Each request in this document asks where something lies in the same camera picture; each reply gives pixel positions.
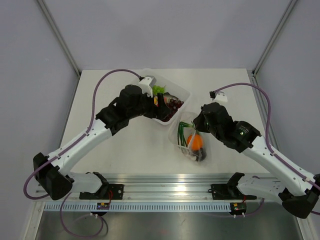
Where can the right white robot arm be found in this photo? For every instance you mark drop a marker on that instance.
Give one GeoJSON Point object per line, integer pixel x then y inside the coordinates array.
{"type": "Point", "coordinates": [280, 167]}

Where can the white slotted cable duct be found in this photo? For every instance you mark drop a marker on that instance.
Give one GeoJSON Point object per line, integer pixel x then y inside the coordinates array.
{"type": "Point", "coordinates": [160, 207]}

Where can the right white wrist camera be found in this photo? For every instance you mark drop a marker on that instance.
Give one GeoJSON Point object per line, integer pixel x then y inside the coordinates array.
{"type": "Point", "coordinates": [219, 97]}

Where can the aluminium frame post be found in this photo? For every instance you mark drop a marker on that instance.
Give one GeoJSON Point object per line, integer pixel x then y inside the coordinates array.
{"type": "Point", "coordinates": [58, 35]}
{"type": "Point", "coordinates": [275, 35]}

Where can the grey toy fish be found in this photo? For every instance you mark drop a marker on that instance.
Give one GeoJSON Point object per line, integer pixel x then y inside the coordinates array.
{"type": "Point", "coordinates": [167, 97]}

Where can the right aluminium frame post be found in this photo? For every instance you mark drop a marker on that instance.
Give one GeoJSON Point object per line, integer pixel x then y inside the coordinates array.
{"type": "Point", "coordinates": [275, 35]}

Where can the orange tangerine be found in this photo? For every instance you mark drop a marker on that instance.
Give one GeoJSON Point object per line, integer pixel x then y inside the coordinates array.
{"type": "Point", "coordinates": [195, 142]}

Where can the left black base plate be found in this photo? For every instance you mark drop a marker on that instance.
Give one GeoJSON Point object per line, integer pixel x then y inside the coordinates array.
{"type": "Point", "coordinates": [116, 192]}

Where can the small circuit board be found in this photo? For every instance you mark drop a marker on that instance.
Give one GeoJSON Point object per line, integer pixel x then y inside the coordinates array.
{"type": "Point", "coordinates": [103, 206]}
{"type": "Point", "coordinates": [238, 208]}

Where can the aluminium mounting rail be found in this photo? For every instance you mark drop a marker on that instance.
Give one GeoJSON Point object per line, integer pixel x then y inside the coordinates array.
{"type": "Point", "coordinates": [160, 187]}

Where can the green scallion bunch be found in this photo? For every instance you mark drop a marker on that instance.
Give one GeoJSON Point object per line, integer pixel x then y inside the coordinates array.
{"type": "Point", "coordinates": [181, 140]}

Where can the green grape bunch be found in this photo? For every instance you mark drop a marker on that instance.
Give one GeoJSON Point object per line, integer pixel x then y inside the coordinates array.
{"type": "Point", "coordinates": [158, 90]}

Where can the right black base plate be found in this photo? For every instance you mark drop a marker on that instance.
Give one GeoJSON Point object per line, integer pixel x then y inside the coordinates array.
{"type": "Point", "coordinates": [221, 191]}

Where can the purple grape bunch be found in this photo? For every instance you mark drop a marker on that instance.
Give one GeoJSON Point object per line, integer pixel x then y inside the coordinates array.
{"type": "Point", "coordinates": [173, 105]}

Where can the left aluminium frame post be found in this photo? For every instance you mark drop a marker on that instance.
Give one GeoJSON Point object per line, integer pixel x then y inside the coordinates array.
{"type": "Point", "coordinates": [58, 35]}

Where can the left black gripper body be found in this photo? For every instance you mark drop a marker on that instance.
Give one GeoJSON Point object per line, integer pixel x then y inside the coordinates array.
{"type": "Point", "coordinates": [146, 107]}

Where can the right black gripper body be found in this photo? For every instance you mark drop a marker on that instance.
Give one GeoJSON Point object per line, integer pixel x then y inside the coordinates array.
{"type": "Point", "coordinates": [202, 125]}

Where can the left small circuit board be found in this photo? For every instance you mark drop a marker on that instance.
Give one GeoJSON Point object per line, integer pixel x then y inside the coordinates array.
{"type": "Point", "coordinates": [103, 206]}

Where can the clear zip top bag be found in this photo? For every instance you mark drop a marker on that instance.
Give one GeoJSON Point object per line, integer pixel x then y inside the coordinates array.
{"type": "Point", "coordinates": [186, 152]}

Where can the right small circuit board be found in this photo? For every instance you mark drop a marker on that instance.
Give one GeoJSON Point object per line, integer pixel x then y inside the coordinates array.
{"type": "Point", "coordinates": [238, 208]}

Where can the white plastic basket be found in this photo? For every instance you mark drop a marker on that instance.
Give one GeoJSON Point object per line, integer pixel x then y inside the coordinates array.
{"type": "Point", "coordinates": [172, 87]}

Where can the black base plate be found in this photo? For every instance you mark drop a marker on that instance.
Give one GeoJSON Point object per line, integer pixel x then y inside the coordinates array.
{"type": "Point", "coordinates": [221, 191]}
{"type": "Point", "coordinates": [116, 192]}

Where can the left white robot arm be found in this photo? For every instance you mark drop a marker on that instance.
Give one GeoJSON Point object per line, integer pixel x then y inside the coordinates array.
{"type": "Point", "coordinates": [65, 159]}

